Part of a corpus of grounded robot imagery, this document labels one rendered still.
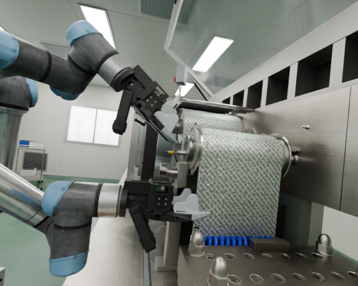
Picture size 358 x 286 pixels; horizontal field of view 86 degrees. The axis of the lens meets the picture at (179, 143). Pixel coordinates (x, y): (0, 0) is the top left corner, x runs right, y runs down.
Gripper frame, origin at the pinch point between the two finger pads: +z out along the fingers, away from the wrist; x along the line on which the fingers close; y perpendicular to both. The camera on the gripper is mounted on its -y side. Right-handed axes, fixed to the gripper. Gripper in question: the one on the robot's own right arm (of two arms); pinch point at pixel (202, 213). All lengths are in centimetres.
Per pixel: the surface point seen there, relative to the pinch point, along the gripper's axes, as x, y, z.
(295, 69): 9, 46, 31
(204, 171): -0.2, 10.6, -0.5
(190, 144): 2.5, 16.8, -4.3
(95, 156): 556, -40, -147
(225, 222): -0.2, -2.2, 6.5
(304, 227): 1.7, -3.6, 32.5
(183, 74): 57, 56, 2
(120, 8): 187, 171, -58
